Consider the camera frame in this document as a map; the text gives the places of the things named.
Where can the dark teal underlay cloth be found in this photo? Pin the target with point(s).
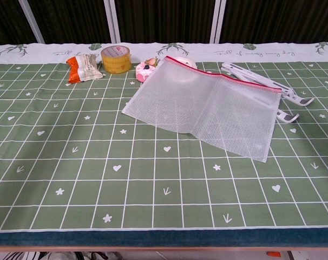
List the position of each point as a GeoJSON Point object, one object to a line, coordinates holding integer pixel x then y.
{"type": "Point", "coordinates": [153, 238]}

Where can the white folding laptop stand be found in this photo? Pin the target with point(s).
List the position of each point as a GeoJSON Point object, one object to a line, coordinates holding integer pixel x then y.
{"type": "Point", "coordinates": [291, 118]}

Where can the yellow packing tape roll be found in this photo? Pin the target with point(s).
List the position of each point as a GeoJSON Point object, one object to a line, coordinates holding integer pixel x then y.
{"type": "Point", "coordinates": [115, 65]}

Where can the white oval plastic base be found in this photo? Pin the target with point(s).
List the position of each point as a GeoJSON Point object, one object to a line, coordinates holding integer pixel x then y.
{"type": "Point", "coordinates": [187, 61]}

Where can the black white striped fabric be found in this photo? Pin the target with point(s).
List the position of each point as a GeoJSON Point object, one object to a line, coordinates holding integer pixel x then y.
{"type": "Point", "coordinates": [23, 256]}

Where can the orange white snack packet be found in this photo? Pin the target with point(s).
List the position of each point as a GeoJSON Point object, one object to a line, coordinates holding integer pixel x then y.
{"type": "Point", "coordinates": [82, 69]}

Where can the small orange object under table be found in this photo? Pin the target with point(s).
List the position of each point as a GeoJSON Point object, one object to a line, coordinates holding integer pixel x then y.
{"type": "Point", "coordinates": [273, 254]}

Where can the clear mesh zipper pouch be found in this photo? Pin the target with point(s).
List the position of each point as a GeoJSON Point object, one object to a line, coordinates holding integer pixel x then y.
{"type": "Point", "coordinates": [207, 108]}

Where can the pink toy cake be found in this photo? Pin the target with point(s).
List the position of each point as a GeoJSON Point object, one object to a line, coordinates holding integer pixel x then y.
{"type": "Point", "coordinates": [143, 71]}

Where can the green patterned tablecloth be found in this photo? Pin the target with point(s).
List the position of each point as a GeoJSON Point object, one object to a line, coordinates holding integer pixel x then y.
{"type": "Point", "coordinates": [99, 176]}

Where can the black pleated curtain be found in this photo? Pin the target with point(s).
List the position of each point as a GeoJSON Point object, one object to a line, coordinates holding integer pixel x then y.
{"type": "Point", "coordinates": [166, 21]}

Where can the slanted white frame post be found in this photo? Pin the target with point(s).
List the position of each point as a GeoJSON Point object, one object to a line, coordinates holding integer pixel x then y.
{"type": "Point", "coordinates": [31, 21]}

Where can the white double frame post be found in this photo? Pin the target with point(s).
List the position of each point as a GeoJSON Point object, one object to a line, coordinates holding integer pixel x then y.
{"type": "Point", "coordinates": [216, 21]}
{"type": "Point", "coordinates": [112, 21]}

